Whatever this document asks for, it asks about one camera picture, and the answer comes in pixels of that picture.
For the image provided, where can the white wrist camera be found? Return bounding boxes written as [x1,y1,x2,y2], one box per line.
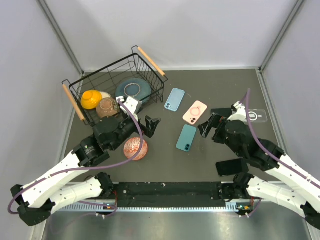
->
[228,101,247,123]
[116,96,142,121]

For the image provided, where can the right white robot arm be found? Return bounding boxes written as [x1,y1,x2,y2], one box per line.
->
[198,114,320,229]

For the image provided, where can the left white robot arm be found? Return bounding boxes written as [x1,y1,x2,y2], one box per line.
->
[10,116,161,227]

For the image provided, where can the clear phone case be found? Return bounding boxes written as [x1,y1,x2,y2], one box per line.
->
[248,109,268,123]

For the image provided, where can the red patterned bowl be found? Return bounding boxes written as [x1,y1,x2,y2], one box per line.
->
[123,137,148,161]

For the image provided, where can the black wire dish basket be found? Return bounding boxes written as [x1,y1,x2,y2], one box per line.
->
[62,45,168,127]

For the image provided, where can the brown ceramic bowl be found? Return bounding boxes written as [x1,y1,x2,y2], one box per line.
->
[96,97,119,118]

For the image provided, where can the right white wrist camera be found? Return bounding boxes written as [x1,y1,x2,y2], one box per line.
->
[228,101,247,123]

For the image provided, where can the yellow ribbed bowl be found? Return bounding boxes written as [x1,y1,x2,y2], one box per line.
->
[80,90,102,110]

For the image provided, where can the teal phone black screen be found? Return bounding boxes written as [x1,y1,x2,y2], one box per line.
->
[210,108,233,118]

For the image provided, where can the light blue phone case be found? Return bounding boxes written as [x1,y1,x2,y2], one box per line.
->
[164,88,185,112]

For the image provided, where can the blue glazed plate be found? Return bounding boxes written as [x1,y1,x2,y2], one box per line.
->
[115,78,152,104]

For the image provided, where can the teal phone face down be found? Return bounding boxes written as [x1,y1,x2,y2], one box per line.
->
[176,124,197,152]

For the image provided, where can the cream patterned bowl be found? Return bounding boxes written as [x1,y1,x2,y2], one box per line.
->
[100,91,112,99]

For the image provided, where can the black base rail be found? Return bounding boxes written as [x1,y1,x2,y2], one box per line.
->
[84,181,251,208]

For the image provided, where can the black phone case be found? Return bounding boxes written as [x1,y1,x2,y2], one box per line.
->
[215,158,249,177]

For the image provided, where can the pink phone case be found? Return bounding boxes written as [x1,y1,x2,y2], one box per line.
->
[182,100,208,125]

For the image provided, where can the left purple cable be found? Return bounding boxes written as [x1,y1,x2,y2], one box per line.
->
[7,98,145,216]

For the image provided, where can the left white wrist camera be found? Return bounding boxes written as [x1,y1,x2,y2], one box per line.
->
[116,96,142,121]

